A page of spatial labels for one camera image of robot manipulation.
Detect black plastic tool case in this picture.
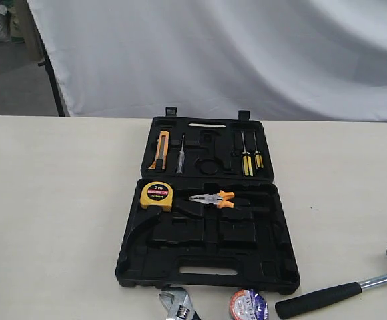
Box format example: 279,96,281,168
115,107,300,295

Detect chrome adjustable wrench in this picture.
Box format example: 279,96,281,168
159,287,201,320

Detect electrical tape roll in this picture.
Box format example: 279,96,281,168
228,289,269,320

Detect claw hammer black grip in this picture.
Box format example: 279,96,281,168
274,243,387,320

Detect clear voltage tester screwdriver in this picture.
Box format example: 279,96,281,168
176,133,185,174

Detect orange utility knife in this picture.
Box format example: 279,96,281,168
148,130,170,170

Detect yellow tape measure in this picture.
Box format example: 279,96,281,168
139,181,174,212

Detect large yellow black screwdriver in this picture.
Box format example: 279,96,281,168
240,131,253,177

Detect small yellow black screwdriver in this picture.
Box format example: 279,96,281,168
253,131,264,170

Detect white backdrop cloth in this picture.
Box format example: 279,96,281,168
29,1,387,121

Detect black backdrop stand pole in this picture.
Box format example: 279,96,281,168
37,33,66,117

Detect wooden partition panel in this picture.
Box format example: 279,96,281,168
14,0,43,62

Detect green and tan bag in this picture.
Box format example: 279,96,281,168
8,6,25,44

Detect orange handled pliers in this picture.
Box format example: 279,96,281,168
188,191,235,209

